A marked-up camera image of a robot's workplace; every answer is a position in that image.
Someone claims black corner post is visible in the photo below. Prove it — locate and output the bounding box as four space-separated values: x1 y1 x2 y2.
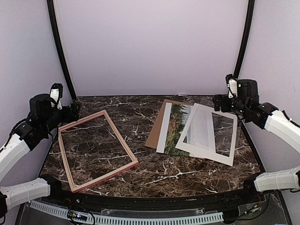
46 0 77 101
233 0 255 79

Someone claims clear acrylic sheet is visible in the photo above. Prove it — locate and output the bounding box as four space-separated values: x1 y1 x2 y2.
183 100 237 158

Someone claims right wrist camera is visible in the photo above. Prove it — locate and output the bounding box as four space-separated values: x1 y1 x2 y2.
225 74 238 98

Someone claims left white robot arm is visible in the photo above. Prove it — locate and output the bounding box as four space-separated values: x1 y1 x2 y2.
0 94 80 217

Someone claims brown cardboard backing board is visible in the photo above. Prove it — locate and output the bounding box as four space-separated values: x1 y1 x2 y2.
145 99 192 149

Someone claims landscape photo print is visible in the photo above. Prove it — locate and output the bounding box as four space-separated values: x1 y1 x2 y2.
156 103 192 157

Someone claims left black corner post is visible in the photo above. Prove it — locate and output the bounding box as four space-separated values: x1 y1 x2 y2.
46 0 77 101

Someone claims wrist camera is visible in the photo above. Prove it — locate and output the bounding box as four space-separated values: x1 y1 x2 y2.
50 83 63 110
225 74 238 98

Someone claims pink wooden picture frame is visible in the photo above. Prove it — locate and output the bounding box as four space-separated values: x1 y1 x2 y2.
58 110 139 193

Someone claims right black corner post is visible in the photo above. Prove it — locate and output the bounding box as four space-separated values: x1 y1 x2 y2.
233 0 255 79

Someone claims white slotted cable duct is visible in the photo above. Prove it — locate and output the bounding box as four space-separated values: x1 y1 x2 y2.
30 201 224 225

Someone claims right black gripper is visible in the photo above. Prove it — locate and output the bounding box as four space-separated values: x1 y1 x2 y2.
213 94 249 118

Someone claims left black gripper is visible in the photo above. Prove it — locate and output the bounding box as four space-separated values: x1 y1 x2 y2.
42 103 80 135

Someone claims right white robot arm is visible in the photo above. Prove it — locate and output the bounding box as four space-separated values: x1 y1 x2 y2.
213 74 300 203

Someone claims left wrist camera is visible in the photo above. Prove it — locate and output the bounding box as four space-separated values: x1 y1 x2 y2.
50 83 63 110

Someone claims white mat board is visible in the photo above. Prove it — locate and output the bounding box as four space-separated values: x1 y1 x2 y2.
176 103 237 166

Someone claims black front rail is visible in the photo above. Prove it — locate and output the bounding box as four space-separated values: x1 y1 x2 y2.
41 189 266 212

